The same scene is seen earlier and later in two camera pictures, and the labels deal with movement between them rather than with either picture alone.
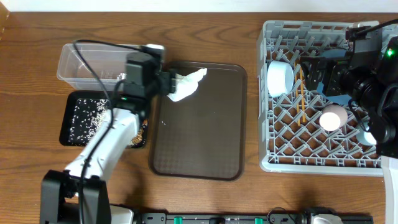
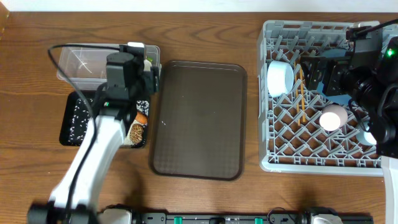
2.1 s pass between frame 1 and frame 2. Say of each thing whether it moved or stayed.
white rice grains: stayed
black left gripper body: moved
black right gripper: stayed
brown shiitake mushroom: stayed
